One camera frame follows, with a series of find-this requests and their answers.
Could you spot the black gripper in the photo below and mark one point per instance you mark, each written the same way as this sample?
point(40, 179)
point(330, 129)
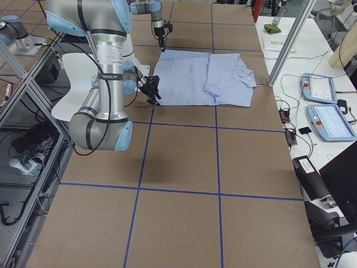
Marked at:
point(148, 89)
point(159, 32)

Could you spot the light blue striped shirt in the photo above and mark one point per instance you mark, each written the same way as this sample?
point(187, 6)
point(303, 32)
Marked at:
point(201, 78)

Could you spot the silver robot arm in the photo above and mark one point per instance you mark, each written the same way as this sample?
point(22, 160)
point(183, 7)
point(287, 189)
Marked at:
point(101, 122)
point(152, 8)

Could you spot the clear plastic bag green print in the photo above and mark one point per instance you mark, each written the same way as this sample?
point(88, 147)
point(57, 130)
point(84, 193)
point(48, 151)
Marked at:
point(273, 41)

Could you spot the green folded cloth pouch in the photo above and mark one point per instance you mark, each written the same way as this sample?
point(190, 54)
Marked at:
point(272, 29)

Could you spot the orange electronics board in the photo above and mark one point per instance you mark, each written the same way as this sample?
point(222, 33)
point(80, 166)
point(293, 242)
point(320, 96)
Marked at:
point(290, 135)
point(284, 115)

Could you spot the far teach pendant tablet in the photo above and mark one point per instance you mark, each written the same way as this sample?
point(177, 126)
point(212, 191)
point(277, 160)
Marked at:
point(318, 88)

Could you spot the teach pendant tablet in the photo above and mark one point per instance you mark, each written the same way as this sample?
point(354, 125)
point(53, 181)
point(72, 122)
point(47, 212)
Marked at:
point(318, 88)
point(329, 123)

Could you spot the near teach pendant tablet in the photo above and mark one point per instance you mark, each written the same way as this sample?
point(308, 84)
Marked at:
point(329, 123)

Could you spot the black box device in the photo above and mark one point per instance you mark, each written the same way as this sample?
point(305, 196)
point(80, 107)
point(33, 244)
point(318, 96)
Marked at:
point(309, 178)

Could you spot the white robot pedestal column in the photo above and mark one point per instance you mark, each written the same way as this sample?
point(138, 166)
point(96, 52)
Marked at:
point(134, 74)

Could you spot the aluminium frame post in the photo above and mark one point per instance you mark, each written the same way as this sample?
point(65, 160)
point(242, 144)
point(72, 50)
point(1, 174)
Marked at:
point(290, 40)

